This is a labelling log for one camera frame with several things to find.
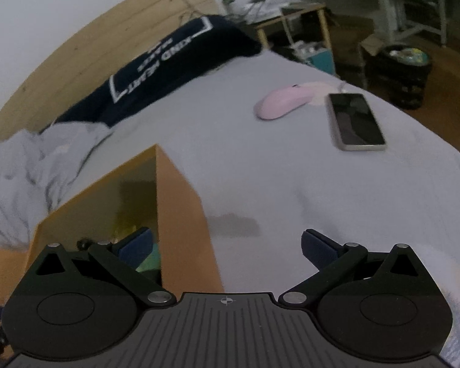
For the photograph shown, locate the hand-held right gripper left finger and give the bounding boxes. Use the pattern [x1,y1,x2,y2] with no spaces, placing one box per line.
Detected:
[34,226,178,308]

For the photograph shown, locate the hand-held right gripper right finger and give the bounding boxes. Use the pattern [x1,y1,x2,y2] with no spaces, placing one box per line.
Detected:
[278,229,421,308]

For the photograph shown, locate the green tissue pack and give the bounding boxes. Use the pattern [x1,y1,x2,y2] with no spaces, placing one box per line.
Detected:
[136,251,164,281]

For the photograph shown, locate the orange cardboard box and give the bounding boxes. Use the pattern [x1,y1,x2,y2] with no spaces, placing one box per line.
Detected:
[25,144,225,300]

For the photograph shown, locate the grey blanket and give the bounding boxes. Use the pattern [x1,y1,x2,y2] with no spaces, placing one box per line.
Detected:
[0,121,116,248]

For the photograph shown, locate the white smartphone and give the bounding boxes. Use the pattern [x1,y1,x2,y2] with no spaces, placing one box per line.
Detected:
[325,93,388,152]

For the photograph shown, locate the pink computer mouse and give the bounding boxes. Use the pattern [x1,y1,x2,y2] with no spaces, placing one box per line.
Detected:
[254,85,321,121]

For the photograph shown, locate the navy printed pillow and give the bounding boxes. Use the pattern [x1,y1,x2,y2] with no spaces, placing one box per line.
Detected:
[54,14,263,129]

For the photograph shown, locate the teal box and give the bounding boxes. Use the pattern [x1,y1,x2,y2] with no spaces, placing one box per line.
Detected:
[306,45,336,76]

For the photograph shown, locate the black trash bin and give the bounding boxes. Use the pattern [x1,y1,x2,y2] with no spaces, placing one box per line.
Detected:
[371,45,433,110]

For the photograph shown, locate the wooden headboard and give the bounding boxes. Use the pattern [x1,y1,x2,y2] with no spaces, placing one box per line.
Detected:
[0,0,221,145]

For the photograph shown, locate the brown cardboard box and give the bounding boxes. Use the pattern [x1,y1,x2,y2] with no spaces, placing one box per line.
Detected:
[327,13,385,82]

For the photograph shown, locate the wooden bedside table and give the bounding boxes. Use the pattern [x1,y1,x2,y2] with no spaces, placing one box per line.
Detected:
[255,2,336,76]

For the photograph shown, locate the white desk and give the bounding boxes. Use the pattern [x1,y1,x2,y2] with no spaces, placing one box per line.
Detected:
[371,0,460,47]

